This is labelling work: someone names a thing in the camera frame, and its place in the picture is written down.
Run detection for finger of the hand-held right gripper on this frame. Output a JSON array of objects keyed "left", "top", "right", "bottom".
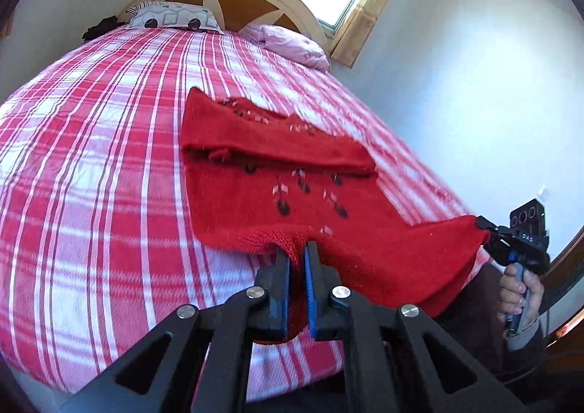
[{"left": 476, "top": 215, "right": 503, "bottom": 243}]

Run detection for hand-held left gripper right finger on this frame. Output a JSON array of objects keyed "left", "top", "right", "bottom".
[{"left": 303, "top": 240, "right": 530, "bottom": 413}]

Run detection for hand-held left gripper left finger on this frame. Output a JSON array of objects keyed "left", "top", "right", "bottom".
[{"left": 59, "top": 245, "right": 293, "bottom": 413}]

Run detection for red knit sweater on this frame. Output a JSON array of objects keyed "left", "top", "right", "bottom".
[{"left": 179, "top": 87, "right": 491, "bottom": 345}]

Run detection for person's right hand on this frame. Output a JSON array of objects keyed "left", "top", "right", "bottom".
[{"left": 499, "top": 268, "right": 546, "bottom": 327}]

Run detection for person's dark trousers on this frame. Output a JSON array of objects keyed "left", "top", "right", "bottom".
[{"left": 431, "top": 258, "right": 548, "bottom": 391}]

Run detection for red plaid bed sheet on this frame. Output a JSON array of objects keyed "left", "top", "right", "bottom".
[{"left": 0, "top": 25, "right": 475, "bottom": 395}]

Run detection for narrow beige curtain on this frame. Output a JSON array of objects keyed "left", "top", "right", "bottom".
[{"left": 329, "top": 0, "right": 423, "bottom": 68}]

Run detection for pink pillow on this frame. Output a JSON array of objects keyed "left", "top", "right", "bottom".
[{"left": 239, "top": 24, "right": 330, "bottom": 73}]

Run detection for grey patterned pillow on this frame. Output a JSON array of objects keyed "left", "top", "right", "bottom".
[{"left": 125, "top": 1, "right": 225, "bottom": 34}]

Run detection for dark cloth pile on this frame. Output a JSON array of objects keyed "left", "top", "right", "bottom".
[{"left": 82, "top": 16, "right": 120, "bottom": 40}]

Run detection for brown wooden door frame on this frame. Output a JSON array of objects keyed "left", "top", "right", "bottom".
[{"left": 545, "top": 224, "right": 584, "bottom": 377}]

